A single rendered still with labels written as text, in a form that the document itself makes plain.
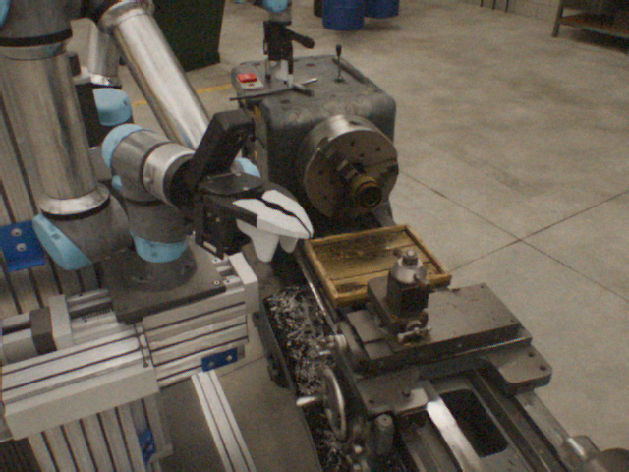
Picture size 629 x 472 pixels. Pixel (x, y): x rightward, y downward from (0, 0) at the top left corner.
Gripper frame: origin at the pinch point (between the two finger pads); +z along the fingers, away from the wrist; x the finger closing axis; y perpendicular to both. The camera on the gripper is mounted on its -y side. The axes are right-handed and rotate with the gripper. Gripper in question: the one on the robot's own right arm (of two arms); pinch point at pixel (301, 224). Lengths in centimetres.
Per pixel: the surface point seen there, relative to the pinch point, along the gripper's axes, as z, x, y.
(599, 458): 30, -39, 39
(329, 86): -93, -112, 18
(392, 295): -22, -58, 45
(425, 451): 1, -45, 67
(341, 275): -50, -75, 60
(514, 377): 6, -72, 59
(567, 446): 25, -42, 43
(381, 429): -8, -41, 65
